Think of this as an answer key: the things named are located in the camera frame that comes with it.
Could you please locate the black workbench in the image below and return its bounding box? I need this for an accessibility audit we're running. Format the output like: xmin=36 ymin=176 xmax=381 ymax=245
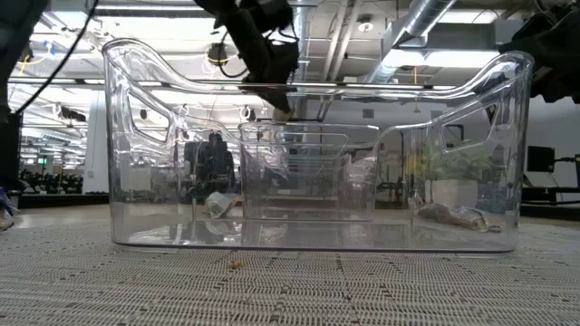
xmin=520 ymin=184 xmax=580 ymax=219

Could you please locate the blue white granola bar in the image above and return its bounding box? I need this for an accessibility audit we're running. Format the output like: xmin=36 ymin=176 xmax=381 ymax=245
xmin=417 ymin=201 xmax=503 ymax=234

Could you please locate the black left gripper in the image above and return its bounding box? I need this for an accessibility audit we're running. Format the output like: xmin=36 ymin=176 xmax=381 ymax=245
xmin=242 ymin=26 xmax=301 ymax=123

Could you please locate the black hanging ceiling device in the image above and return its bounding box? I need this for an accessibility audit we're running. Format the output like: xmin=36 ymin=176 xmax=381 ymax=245
xmin=207 ymin=43 xmax=230 ymax=67

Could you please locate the slanted silver air duct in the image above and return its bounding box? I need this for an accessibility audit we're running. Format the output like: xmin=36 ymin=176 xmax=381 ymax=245
xmin=379 ymin=0 xmax=458 ymax=51

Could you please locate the narrow clear plastic bin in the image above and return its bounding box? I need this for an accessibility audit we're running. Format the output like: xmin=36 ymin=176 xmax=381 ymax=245
xmin=237 ymin=120 xmax=381 ymax=223

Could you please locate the grey woven mat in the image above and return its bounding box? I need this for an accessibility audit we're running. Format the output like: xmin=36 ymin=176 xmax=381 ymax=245
xmin=0 ymin=219 xmax=580 ymax=326

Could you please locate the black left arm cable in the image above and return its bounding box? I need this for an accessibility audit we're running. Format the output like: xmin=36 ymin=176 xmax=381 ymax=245
xmin=12 ymin=0 xmax=102 ymax=115

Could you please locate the small green potted plant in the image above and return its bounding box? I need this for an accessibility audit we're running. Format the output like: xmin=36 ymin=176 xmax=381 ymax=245
xmin=405 ymin=138 xmax=498 ymax=210

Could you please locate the black monitor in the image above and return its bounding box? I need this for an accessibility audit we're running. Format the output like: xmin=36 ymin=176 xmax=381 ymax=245
xmin=527 ymin=145 xmax=556 ymax=174

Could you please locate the wide clear bin with handles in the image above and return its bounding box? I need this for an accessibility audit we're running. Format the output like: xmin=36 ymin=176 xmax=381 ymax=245
xmin=101 ymin=38 xmax=537 ymax=254

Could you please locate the vertical silver air duct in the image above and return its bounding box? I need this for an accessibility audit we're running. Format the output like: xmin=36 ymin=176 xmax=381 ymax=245
xmin=289 ymin=0 xmax=316 ymax=121

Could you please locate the black partition panel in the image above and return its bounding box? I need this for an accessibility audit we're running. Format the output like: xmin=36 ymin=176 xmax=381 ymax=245
xmin=0 ymin=110 xmax=24 ymax=194

